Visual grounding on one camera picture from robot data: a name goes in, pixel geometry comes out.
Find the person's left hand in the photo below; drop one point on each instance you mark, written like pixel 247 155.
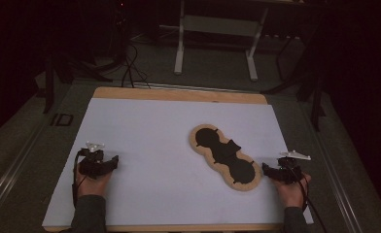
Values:
pixel 93 186

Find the person's right hand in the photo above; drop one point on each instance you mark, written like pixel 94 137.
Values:
pixel 290 194

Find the black floor bracket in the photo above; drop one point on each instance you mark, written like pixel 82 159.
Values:
pixel 62 119

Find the three-lobed wooden photo frame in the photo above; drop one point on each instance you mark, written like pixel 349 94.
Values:
pixel 242 187

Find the metal floor rail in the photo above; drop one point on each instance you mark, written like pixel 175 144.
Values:
pixel 337 184
pixel 10 181
pixel 195 87

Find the white table mat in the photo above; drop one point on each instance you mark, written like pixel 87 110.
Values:
pixel 153 155

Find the white metal stand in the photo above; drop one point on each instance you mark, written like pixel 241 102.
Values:
pixel 217 26

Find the black stand legs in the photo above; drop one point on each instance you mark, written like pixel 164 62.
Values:
pixel 49 87
pixel 316 106

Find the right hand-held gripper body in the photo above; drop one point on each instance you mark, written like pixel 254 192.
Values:
pixel 289 171

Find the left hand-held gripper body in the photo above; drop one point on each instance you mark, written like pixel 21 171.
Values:
pixel 93 165

